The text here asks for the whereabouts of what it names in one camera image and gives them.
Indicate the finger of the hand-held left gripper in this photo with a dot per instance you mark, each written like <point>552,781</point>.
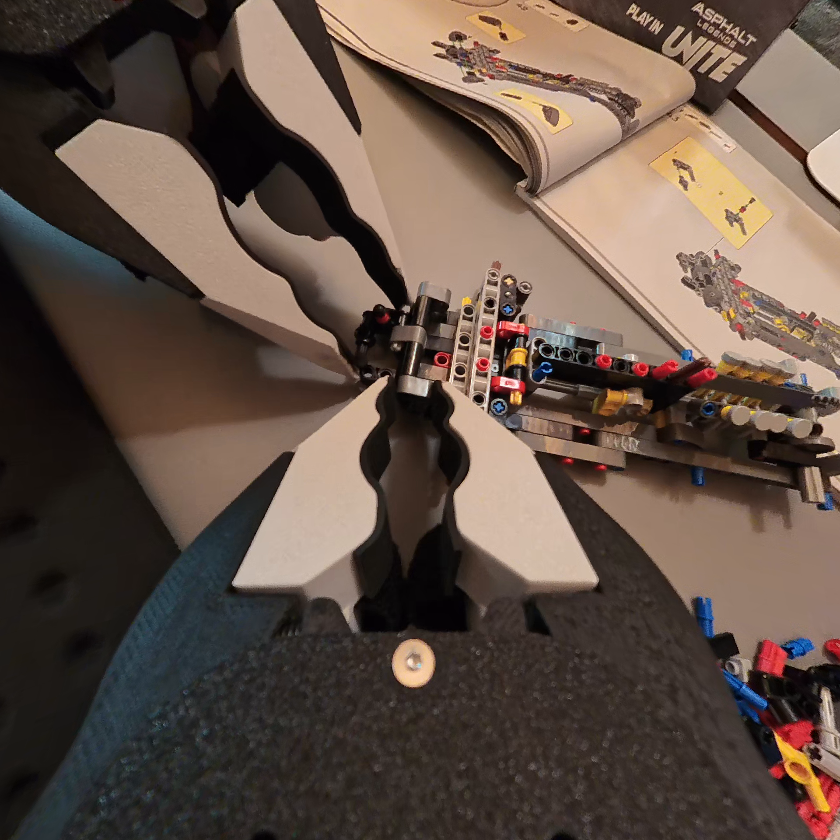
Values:
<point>308,105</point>
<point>164,210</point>

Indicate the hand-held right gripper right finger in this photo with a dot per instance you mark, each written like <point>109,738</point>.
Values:
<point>525,538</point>

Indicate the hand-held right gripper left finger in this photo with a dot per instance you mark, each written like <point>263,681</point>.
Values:
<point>302,538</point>

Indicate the long lego chassis assembly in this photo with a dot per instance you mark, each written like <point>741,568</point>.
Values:
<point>590,407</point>

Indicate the small black lego subassembly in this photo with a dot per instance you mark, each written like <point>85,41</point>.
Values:
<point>377,315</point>

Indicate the pile of mixed lego pieces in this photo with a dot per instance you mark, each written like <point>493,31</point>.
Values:
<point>787,722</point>

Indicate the lego instruction sheet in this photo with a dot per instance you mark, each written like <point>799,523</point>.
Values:
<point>656,216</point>

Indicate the thick open lego instruction booklet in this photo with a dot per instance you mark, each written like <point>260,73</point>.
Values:
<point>590,98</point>

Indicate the lego box with yellow car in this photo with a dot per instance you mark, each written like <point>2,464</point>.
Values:
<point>722,39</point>

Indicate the black perforated panel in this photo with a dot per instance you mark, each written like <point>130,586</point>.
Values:
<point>52,590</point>

